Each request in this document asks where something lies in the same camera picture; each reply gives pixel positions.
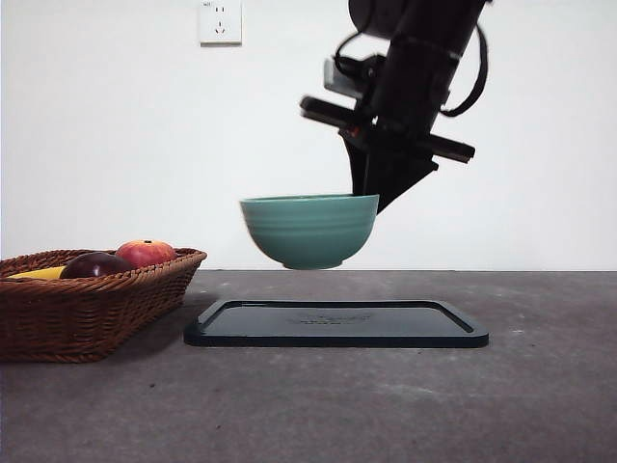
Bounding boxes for brown wicker basket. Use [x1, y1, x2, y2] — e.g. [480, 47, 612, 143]
[0, 248, 208, 365]

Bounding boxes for black rectangular tray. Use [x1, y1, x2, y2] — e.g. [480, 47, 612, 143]
[182, 299, 491, 349]

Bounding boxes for red apple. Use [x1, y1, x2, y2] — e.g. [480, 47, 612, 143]
[114, 239, 178, 269]

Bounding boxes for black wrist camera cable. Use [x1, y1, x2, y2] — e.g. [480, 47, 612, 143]
[334, 30, 387, 78]

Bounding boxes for white wall socket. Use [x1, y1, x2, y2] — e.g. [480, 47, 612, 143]
[200, 0, 243, 48]

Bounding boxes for dark purple fruit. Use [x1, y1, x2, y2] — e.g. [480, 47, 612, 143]
[60, 251, 135, 281]

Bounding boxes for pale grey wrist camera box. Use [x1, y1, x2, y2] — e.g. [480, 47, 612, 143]
[323, 58, 367, 97]

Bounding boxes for teal ceramic bowl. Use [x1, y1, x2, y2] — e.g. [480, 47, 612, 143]
[239, 193, 381, 271]

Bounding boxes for black right-arm cable loop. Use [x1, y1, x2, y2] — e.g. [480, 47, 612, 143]
[439, 22, 489, 119]

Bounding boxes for yellow banana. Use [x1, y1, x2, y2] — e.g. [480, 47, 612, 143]
[7, 266, 67, 281]

